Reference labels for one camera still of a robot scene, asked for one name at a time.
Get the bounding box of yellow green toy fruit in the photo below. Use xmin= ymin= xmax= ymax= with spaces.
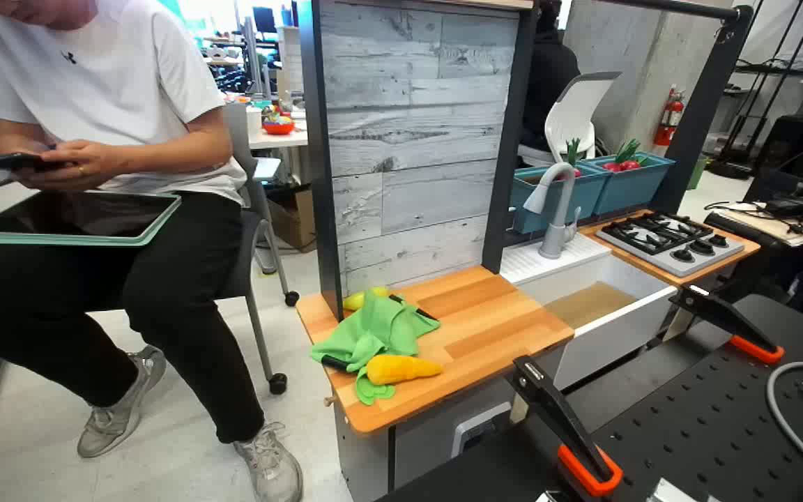
xmin=342 ymin=284 xmax=392 ymax=316

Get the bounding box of green cloth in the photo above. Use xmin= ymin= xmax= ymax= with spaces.
xmin=309 ymin=288 xmax=444 ymax=407

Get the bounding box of wooden butcher block countertop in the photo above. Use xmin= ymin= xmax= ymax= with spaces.
xmin=296 ymin=265 xmax=578 ymax=439

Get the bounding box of grey wood plank backsplash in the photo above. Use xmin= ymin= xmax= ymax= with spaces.
xmin=314 ymin=0 xmax=525 ymax=301

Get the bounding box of cardboard box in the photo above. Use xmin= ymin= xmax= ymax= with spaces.
xmin=265 ymin=180 xmax=321 ymax=254

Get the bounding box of orange toy carrot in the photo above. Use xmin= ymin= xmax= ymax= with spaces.
xmin=362 ymin=353 xmax=447 ymax=387

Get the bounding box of grey office chair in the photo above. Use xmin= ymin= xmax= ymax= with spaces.
xmin=214 ymin=99 xmax=300 ymax=397

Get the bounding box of red bowl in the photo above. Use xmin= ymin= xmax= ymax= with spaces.
xmin=260 ymin=114 xmax=298 ymax=139

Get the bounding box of blue plastic bin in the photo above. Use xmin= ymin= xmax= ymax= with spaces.
xmin=509 ymin=161 xmax=608 ymax=237
xmin=592 ymin=152 xmax=678 ymax=220

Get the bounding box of grey cabinet with drawer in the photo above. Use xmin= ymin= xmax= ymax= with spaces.
xmin=330 ymin=372 xmax=536 ymax=502

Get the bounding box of white curved panel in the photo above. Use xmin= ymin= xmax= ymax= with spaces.
xmin=544 ymin=69 xmax=624 ymax=161

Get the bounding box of white toy sink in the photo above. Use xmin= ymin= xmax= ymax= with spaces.
xmin=495 ymin=231 xmax=681 ymax=393

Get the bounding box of person in black clothes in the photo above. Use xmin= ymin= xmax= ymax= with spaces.
xmin=522 ymin=0 xmax=583 ymax=156

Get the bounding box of toy gas stove top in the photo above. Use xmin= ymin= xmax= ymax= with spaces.
xmin=596 ymin=210 xmax=746 ymax=279

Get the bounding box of red fire extinguisher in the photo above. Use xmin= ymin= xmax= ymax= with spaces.
xmin=653 ymin=88 xmax=688 ymax=152

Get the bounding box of seated person white shirt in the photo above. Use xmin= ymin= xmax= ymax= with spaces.
xmin=0 ymin=0 xmax=307 ymax=502

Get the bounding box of tablet with teal case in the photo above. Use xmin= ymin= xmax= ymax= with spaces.
xmin=0 ymin=191 xmax=183 ymax=251

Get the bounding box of wooden stove base board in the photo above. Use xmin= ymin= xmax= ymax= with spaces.
xmin=578 ymin=206 xmax=763 ymax=291

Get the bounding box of black smartphone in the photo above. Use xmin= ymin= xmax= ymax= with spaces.
xmin=0 ymin=152 xmax=69 ymax=177

